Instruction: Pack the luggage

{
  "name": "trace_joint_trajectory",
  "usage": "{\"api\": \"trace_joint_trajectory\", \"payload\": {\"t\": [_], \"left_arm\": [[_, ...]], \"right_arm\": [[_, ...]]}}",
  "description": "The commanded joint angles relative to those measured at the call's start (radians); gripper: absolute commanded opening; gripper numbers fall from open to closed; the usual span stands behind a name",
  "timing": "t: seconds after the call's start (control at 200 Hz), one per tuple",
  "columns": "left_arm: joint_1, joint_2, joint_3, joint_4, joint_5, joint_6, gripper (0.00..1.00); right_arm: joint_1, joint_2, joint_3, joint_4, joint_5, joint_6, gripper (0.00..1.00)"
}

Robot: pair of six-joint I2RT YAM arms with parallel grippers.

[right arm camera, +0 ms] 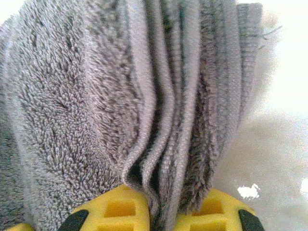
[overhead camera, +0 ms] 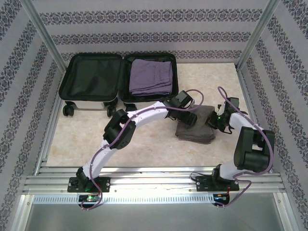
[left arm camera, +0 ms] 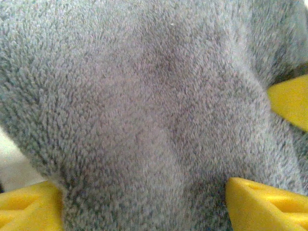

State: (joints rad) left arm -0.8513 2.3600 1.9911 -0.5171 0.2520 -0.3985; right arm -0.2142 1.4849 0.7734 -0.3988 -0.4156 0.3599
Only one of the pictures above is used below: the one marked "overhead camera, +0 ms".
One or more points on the aluminium mounting rail frame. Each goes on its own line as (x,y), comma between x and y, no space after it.
(156,179)

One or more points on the aluminium frame post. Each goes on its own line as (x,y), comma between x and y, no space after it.
(41,24)
(263,24)

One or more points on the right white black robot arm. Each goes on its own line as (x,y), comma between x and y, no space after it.
(252,149)

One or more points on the purple towel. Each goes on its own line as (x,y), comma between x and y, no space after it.
(149,77)

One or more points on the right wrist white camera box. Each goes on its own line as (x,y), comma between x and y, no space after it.
(221,108)

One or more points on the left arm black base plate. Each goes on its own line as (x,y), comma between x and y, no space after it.
(106,184)

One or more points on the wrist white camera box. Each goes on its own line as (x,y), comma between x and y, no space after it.
(192,102)
(221,108)

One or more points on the white hard-shell suitcase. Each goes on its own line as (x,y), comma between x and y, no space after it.
(91,77)

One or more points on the left aluminium side rail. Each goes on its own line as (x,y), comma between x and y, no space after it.
(44,156)

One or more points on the right aluminium frame post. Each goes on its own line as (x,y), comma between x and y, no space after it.
(263,24)

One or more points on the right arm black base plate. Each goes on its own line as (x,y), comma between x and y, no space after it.
(204,185)

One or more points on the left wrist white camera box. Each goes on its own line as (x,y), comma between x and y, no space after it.
(192,102)

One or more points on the left aluminium frame post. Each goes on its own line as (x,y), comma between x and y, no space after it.
(41,24)

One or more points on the right aluminium side rail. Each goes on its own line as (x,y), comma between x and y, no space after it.
(247,96)

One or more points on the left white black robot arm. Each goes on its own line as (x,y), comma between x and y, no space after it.
(144,114)

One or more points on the grey towel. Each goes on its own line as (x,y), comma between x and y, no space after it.
(195,134)

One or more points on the aluminium side rail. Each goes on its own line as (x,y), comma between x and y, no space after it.
(44,156)
(247,96)

